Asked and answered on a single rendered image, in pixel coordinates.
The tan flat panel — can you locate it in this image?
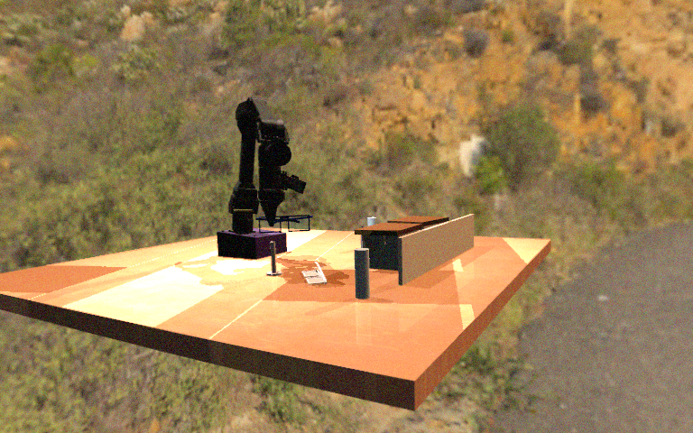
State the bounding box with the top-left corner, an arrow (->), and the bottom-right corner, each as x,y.
398,214 -> 474,286

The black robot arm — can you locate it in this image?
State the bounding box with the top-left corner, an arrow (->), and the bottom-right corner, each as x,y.
228,97 -> 307,234

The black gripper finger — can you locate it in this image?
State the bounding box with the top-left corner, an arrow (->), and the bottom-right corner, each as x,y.
259,200 -> 283,226

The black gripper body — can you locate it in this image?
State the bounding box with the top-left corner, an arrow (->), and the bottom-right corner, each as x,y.
258,167 -> 285,201

